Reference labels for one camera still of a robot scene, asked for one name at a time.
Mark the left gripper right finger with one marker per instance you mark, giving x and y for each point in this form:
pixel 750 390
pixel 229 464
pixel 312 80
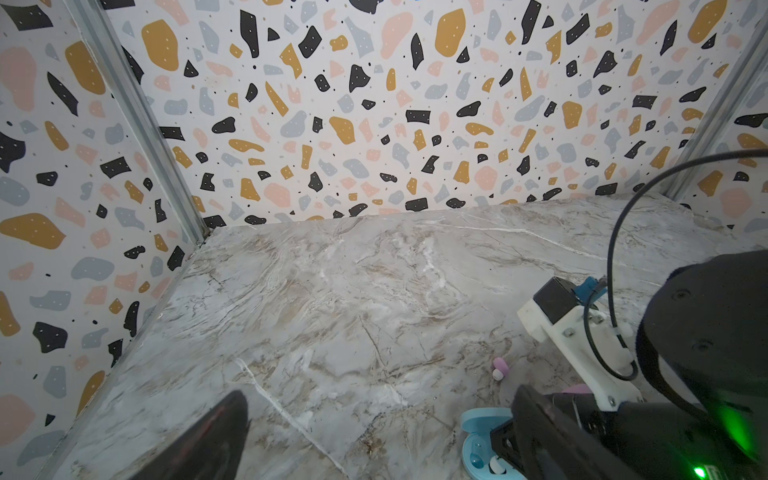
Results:
pixel 552 446

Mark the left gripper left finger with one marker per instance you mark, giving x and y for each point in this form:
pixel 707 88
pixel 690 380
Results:
pixel 211 449

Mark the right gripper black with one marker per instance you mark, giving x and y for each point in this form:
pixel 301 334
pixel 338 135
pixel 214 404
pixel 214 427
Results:
pixel 701 349

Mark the blue earbud charging case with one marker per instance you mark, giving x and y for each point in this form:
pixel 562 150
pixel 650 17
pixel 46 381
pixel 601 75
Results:
pixel 478 457

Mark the pink earbud charging case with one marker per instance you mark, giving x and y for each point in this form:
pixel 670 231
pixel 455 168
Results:
pixel 579 389

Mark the pink earbud far left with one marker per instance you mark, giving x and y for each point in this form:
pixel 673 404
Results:
pixel 500 369

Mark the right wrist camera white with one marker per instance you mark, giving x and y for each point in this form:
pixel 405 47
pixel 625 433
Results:
pixel 596 346

